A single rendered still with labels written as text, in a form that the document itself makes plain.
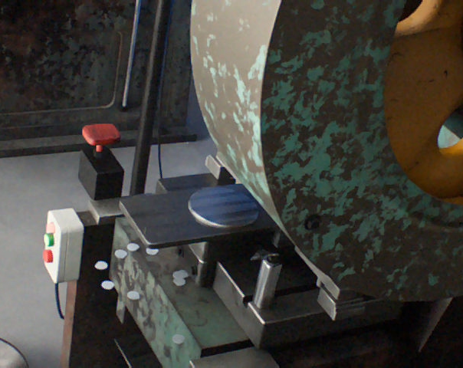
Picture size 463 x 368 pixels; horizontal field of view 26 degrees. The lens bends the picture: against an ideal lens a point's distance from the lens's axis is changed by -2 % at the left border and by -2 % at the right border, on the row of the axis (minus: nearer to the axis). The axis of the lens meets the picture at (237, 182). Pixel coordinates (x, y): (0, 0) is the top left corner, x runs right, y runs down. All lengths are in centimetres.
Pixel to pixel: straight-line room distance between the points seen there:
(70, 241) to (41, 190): 124
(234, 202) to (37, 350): 96
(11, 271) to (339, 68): 187
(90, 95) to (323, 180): 229
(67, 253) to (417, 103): 90
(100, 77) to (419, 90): 219
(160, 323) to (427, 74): 77
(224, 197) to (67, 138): 167
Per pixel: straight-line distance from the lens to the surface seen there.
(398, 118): 130
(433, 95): 132
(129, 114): 349
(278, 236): 178
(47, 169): 330
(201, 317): 175
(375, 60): 113
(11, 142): 337
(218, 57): 114
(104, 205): 199
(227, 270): 176
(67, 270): 200
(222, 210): 177
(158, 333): 185
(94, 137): 198
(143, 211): 174
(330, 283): 172
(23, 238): 298
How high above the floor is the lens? 174
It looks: 31 degrees down
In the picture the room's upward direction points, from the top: 11 degrees clockwise
